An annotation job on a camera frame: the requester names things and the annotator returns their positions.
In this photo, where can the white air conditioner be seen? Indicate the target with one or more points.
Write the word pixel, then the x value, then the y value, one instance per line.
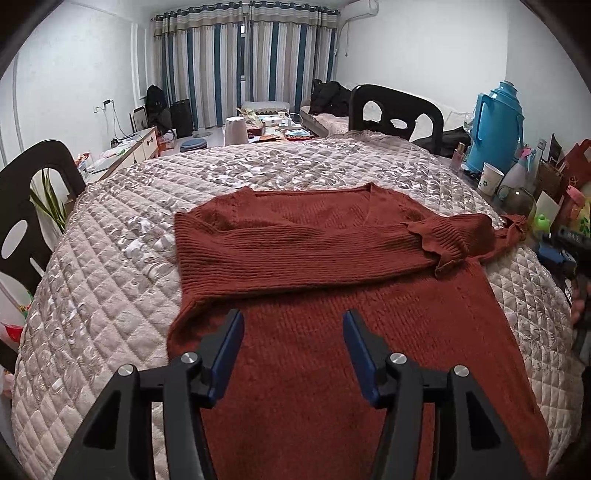
pixel 362 9

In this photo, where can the pink perfume bottle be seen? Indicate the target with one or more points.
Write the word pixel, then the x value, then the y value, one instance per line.
pixel 459 159

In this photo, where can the striped curtain panel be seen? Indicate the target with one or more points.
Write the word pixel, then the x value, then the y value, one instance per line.
pixel 291 60
pixel 198 69

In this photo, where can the white spray bottle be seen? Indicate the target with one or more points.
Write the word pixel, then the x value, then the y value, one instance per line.
pixel 517 173

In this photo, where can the yellow leaf print bag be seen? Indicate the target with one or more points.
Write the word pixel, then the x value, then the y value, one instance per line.
pixel 584 219

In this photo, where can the cluttered coffee table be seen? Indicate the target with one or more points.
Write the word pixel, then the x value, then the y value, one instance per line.
pixel 277 127

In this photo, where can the round glass jar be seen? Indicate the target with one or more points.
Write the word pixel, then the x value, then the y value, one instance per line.
pixel 517 201

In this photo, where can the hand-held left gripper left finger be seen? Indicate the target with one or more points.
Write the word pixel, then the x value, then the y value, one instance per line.
pixel 228 350

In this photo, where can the wicker basket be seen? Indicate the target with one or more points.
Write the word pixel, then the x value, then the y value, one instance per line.
pixel 551 177

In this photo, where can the framed picture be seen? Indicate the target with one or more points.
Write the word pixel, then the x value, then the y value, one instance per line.
pixel 139 119

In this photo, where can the black suitcase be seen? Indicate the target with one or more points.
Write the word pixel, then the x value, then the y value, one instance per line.
pixel 181 117

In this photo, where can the blue thermos flask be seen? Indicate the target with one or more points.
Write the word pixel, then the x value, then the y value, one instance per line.
pixel 496 134

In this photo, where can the beige quilted blanket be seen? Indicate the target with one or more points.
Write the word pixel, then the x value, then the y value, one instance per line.
pixel 115 277

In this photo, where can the green frog toy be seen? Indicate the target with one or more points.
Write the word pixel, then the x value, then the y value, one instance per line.
pixel 542 224

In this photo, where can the blue round stool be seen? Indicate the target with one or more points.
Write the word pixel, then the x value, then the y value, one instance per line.
pixel 194 144

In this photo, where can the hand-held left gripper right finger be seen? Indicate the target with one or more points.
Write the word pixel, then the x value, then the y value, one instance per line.
pixel 358 355

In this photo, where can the white sofa cushion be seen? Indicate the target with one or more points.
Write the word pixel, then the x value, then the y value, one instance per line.
pixel 455 117

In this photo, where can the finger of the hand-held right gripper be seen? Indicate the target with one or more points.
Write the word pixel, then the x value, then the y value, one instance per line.
pixel 568 239
pixel 556 258

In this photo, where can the beige sofa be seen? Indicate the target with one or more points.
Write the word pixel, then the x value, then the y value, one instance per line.
pixel 325 123

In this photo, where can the red knit sweater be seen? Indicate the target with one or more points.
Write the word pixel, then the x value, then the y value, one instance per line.
pixel 323 277

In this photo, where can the white low cabinet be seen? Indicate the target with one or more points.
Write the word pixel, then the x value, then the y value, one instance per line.
pixel 134 150

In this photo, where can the black backpack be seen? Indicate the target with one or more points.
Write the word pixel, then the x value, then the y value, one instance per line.
pixel 156 99

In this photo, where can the person's right hand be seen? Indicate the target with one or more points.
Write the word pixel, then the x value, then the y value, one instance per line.
pixel 579 304

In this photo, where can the black clothes pile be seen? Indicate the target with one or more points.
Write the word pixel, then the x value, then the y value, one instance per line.
pixel 328 97

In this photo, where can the white card box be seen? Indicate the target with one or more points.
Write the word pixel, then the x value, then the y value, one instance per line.
pixel 547 205

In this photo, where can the white paper cup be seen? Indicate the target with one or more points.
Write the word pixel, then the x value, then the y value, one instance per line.
pixel 490 180

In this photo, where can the pale pink kettle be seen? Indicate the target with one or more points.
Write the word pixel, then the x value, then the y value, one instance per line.
pixel 235 131

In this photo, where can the green leafy plant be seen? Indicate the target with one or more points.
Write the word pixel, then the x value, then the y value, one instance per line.
pixel 48 201

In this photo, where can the red paper gift bag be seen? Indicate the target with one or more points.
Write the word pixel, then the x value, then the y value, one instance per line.
pixel 579 161

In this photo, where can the black wooden chair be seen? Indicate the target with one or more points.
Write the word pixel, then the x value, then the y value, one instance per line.
pixel 18 194
pixel 415 108

